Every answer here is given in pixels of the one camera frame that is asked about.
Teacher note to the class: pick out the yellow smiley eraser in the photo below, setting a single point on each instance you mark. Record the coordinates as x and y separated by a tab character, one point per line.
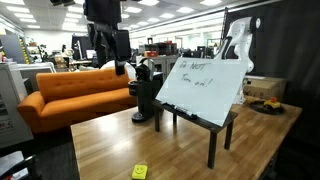
139	172

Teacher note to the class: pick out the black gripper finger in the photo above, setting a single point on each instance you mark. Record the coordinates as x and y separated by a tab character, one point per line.
120	67

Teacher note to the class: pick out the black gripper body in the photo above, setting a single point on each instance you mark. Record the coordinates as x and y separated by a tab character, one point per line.
109	41

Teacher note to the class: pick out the white whiteboard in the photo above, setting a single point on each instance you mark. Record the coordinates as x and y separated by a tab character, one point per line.
203	87

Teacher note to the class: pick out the black coffee machine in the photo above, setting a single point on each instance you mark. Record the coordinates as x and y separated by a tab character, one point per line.
145	87

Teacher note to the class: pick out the cardboard box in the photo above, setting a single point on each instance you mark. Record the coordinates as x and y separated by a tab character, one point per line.
265	87

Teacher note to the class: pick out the orange sofa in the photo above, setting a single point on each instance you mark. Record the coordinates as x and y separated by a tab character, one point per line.
67	98

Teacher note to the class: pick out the black whiteboard marker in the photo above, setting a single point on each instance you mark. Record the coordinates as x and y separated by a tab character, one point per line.
182	110

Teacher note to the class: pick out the small dark wooden stand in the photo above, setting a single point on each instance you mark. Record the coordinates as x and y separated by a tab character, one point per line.
212	128

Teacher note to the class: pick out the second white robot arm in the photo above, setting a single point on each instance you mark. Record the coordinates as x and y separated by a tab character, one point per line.
236	46

